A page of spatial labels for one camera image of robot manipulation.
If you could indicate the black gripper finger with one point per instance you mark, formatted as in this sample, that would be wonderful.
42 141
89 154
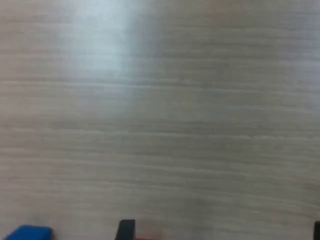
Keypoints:
126 230
317 231

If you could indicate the red cube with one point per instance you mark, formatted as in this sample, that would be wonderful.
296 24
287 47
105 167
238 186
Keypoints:
145 239

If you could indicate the blue cube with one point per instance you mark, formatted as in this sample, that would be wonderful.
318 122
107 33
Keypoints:
27 232

